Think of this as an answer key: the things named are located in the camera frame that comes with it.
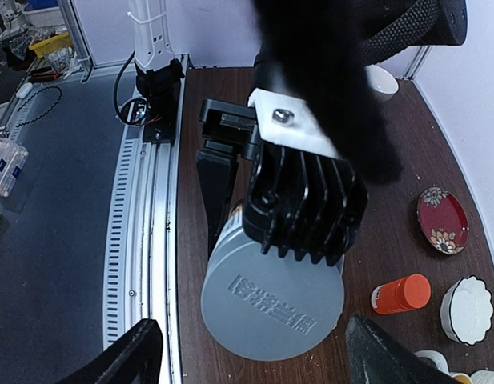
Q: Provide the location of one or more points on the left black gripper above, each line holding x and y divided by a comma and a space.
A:
228, 130

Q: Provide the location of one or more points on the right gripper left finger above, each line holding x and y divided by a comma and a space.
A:
134, 358

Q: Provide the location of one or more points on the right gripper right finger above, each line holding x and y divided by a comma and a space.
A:
374, 356

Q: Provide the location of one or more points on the amber bottle grey cap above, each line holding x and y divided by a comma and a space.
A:
263, 307

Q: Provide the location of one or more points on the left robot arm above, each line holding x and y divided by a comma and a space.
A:
322, 48

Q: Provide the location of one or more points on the yellow inside patterned mug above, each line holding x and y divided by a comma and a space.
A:
441, 364

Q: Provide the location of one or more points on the orange pill bottle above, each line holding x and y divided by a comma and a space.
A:
409, 293

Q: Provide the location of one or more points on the white fluted bowl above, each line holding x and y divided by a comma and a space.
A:
466, 311

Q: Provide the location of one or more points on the cream ribbed mug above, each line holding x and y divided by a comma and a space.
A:
483, 377

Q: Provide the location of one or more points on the red patterned plate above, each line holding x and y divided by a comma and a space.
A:
443, 220

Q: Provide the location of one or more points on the white rice bowl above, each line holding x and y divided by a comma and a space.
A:
383, 84

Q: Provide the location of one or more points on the clear storage box background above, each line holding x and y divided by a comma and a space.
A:
12, 159

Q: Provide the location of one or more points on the yellow parts bin background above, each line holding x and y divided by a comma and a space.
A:
51, 45

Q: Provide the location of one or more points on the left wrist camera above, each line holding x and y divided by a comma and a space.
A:
302, 197

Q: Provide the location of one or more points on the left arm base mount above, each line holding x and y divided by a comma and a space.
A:
161, 90

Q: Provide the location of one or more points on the aluminium front rail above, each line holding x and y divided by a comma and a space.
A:
140, 268

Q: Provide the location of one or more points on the left aluminium frame post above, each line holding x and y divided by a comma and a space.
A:
416, 62

